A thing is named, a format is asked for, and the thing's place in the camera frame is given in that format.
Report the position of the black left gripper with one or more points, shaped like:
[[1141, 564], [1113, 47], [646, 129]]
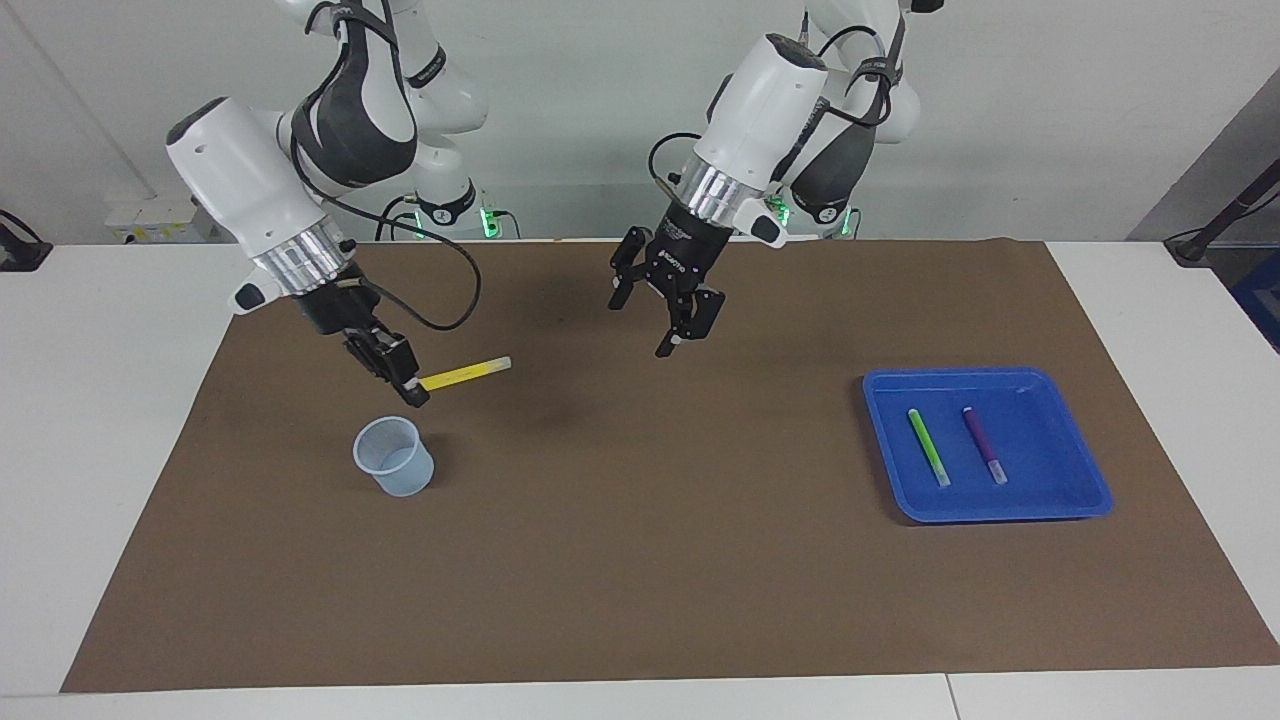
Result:
[[685, 250]]

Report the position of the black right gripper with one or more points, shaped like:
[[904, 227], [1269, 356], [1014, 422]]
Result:
[[340, 310]]

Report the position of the yellow pen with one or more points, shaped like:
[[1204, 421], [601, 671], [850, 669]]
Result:
[[465, 372]]

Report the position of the green pen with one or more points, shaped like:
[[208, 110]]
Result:
[[928, 447]]

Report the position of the purple pen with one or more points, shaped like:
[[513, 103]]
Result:
[[985, 445]]

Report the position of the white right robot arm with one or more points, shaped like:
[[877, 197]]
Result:
[[240, 170]]

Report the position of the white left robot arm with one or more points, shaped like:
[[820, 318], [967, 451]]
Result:
[[770, 100]]

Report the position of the blue plastic tray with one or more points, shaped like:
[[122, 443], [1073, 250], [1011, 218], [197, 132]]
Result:
[[1050, 450]]

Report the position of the translucent plastic cup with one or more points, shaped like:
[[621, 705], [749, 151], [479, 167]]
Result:
[[405, 480]]

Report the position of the brown table mat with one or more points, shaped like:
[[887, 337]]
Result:
[[640, 500]]

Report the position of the black table clamp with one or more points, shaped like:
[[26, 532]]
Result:
[[20, 250]]

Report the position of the black stand pole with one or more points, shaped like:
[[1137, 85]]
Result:
[[1220, 215]]

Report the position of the blue box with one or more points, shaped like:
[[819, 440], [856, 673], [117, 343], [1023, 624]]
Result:
[[1262, 300]]

